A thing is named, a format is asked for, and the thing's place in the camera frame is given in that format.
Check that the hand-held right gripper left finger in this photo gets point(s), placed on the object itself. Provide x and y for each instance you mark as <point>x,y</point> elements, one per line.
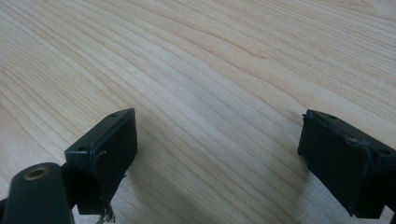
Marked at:
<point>106,158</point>

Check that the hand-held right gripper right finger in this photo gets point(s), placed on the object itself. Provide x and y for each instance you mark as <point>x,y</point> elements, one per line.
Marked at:
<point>339,161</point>

